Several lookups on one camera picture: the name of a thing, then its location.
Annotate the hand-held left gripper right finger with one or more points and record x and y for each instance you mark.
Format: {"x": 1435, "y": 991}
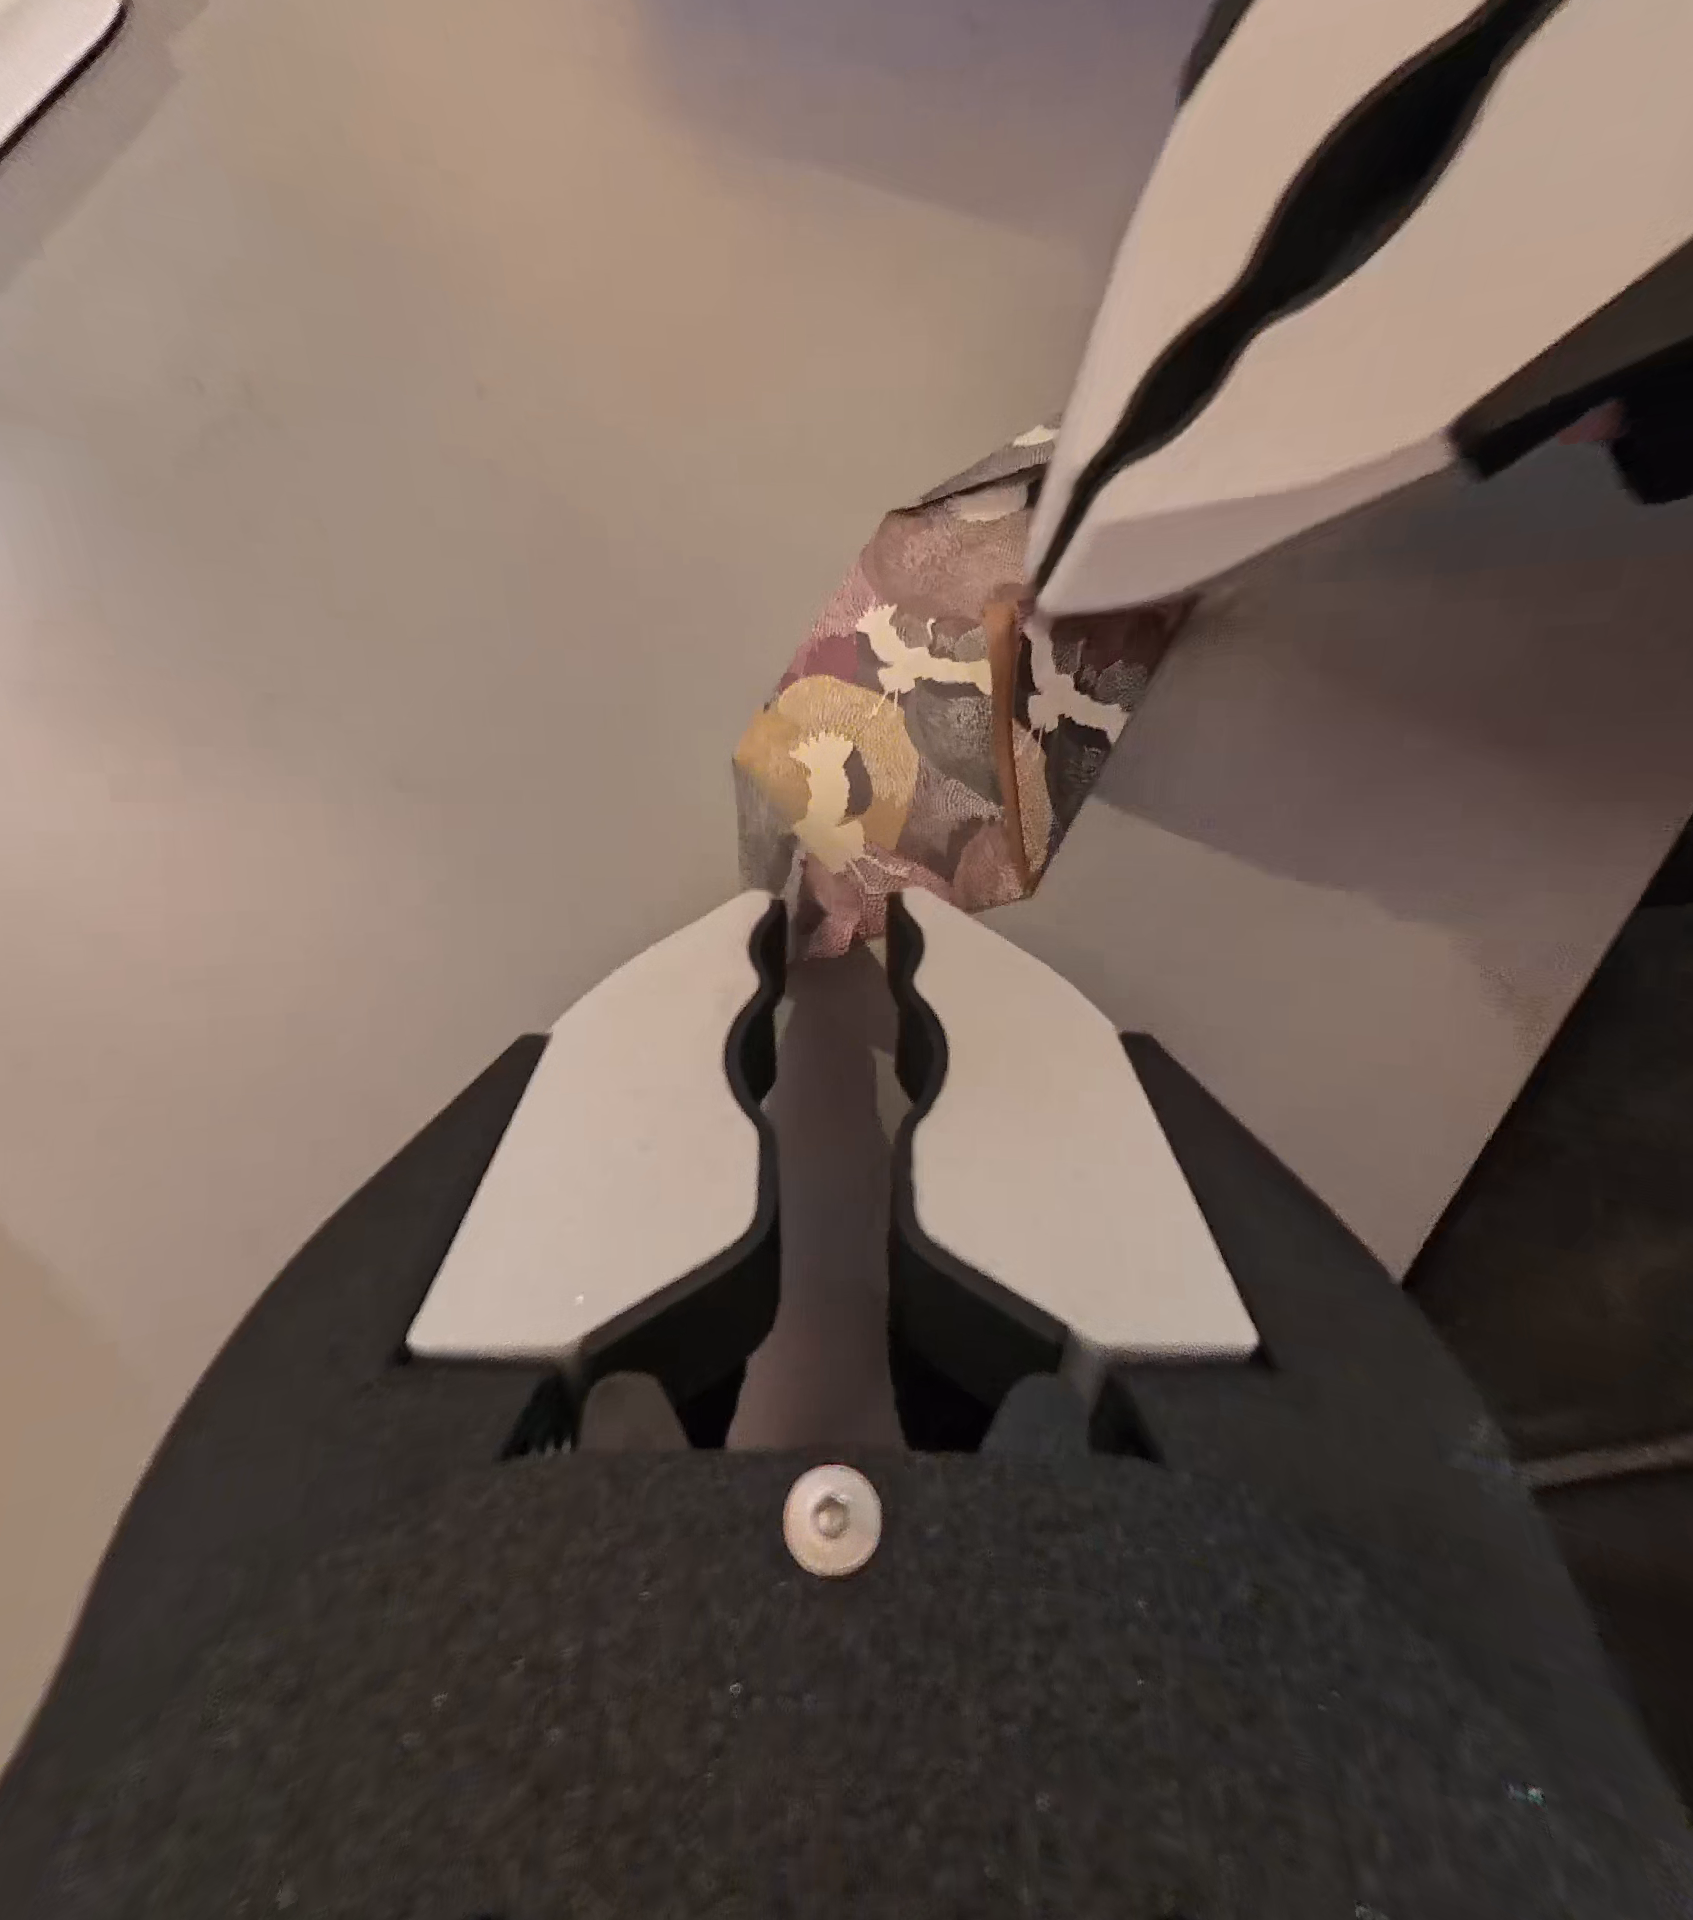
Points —
{"x": 1073, "y": 1186}

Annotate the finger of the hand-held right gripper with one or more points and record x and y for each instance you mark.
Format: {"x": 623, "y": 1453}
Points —
{"x": 1461, "y": 271}
{"x": 1206, "y": 195}

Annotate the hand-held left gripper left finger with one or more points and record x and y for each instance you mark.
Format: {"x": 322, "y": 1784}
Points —
{"x": 620, "y": 1186}

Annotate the crane patterned origami paper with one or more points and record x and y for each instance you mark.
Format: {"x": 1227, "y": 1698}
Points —
{"x": 907, "y": 751}

